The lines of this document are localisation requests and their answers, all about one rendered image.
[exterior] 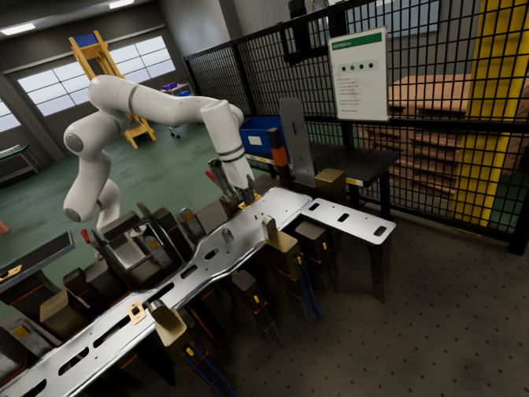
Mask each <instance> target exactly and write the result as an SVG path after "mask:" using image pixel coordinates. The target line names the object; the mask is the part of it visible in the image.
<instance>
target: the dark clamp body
mask: <svg viewBox="0 0 529 397"><path fill-rule="evenodd" d="M83 272H84V276H85V279H86V282H87V283H88V284H89V285H90V286H91V287H92V288H93V289H94V290H95V291H96V292H97V293H98V294H99V295H100V296H101V297H103V299H104V300H105V301H106V302H107V303H108V304H109V305H110V306H112V305H114V304H116V303H117V302H119V301H120V300H121V299H122V298H124V297H125V296H126V295H128V294H130V293H132V291H131V290H130V289H129V288H128V286H127V284H126V282H125V281H124V280H123V279H122V278H121V277H120V275H119V274H118V273H117V272H116V271H115V270H114V269H113V267H112V266H111V265H110V264H109V263H108V262H107V261H106V260H105V259H104V258H103V259H101V260H100V261H96V262H95V263H93V264H92V265H89V266H88V267H86V268H85V270H84V271H83ZM146 340H147V342H148V344H149V345H150V346H152V345H153V344H154V343H155V342H154V341H153V340H152V339H151V338H150V337H149V336H147V337H146Z"/></svg>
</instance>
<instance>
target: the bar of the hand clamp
mask: <svg viewBox="0 0 529 397"><path fill-rule="evenodd" d="M207 163H208V165H209V167H210V169H211V171H212V173H213V175H214V176H215V178H216V181H217V183H218V184H219V186H220V189H221V190H222V192H223V194H224V195H226V196H227V197H228V200H229V202H230V201H231V200H230V198H229V196H228V193H227V192H226V190H228V189H229V191H230V192H231V193H232V194H233V195H232V196H234V197H235V198H237V197H236V195H235V193H234V191H233V189H232V187H231V185H230V183H229V182H228V179H227V177H226V175H225V173H224V171H223V169H222V167H221V165H222V163H221V161H220V160H218V159H217V158H214V159H212V160H210V161H208V162H207Z"/></svg>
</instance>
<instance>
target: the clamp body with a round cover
mask: <svg viewBox="0 0 529 397"><path fill-rule="evenodd" d="M94 319H95V318H94V317H93V314H92V311H91V310H90V309H89V308H87V307H86V306H85V305H84V304H82V303H81V301H79V300H78V299H77V298H76V297H75V296H74V295H73V294H72V293H71V292H70V291H68V290H67V289H64V290H62V291H60V292H58V293H57V294H56V295H54V296H53V297H51V298H50V299H47V300H46V301H45V302H43V303H42V304H41V306H40V322H42V324H44V325H45V326H46V327H48V328H49V329H51V330H52V331H53V332H55V333H56V334H58V335H59V336H60V337H61V338H63V339H64V340H65V341H66V340H67V339H68V338H69V337H70V336H72V335H73V334H75V333H76V332H78V331H79V330H80V329H81V328H83V327H84V326H85V325H87V324H89V323H90V322H91V321H93V320H94ZM101 344H103V342H102V338H101V337H100V338H98V339H97V340H96V341H95V342H94V347H95V348H97V347H99V346H100V345H101ZM107 371H109V372H110V373H111V374H113V375H114V376H115V377H116V378H118V381H119V382H120V383H121V382H122V381H123V380H125V379H126V378H127V377H128V376H129V375H131V374H130V373H129V372H127V371H126V370H125V369H119V368H118V367H117V366H116V365H113V366H112V367H110V368H109V369H108V370H107Z"/></svg>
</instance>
